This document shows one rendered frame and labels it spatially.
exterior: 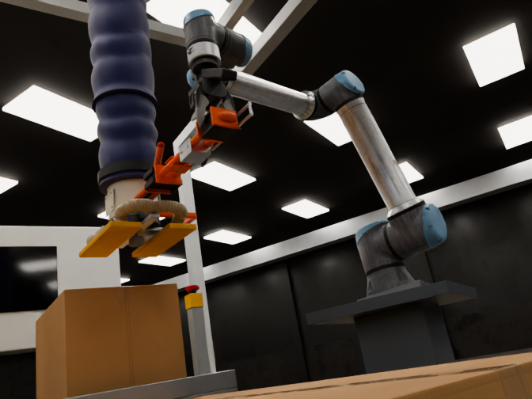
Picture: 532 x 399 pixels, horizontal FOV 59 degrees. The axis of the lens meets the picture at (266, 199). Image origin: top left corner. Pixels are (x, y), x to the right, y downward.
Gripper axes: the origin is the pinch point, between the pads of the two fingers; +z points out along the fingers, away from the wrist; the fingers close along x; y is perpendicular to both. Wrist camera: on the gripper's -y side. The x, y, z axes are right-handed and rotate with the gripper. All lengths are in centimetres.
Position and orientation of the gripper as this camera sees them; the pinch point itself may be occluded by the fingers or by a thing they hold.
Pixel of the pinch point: (218, 126)
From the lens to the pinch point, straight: 124.1
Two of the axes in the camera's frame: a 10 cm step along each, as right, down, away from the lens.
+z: 1.7, 9.3, -3.4
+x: -8.1, -0.6, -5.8
